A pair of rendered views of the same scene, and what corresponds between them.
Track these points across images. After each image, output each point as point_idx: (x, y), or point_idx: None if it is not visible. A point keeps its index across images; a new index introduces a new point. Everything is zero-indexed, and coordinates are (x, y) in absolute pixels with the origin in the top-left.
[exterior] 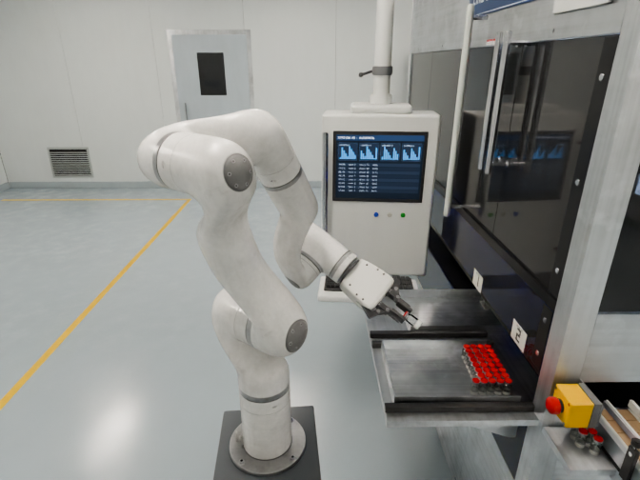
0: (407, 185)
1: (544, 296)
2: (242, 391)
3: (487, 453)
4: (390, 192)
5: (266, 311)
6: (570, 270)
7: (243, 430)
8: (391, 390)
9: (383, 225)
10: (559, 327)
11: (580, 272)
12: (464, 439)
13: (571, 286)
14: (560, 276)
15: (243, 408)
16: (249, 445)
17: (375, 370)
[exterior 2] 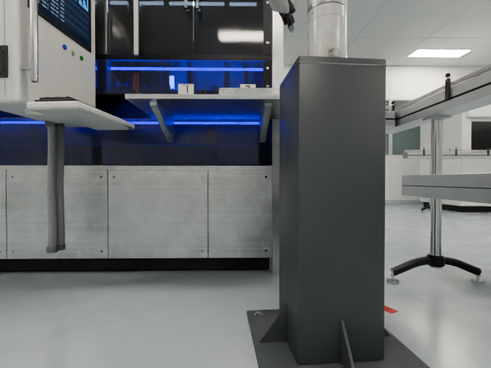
0: (82, 29)
1: (262, 58)
2: (344, 0)
3: (240, 182)
4: (73, 30)
5: None
6: (277, 37)
7: (340, 42)
8: (270, 90)
9: (69, 61)
10: (278, 64)
11: (283, 36)
12: (205, 207)
13: (280, 43)
14: (269, 44)
15: (343, 17)
16: (345, 53)
17: (240, 96)
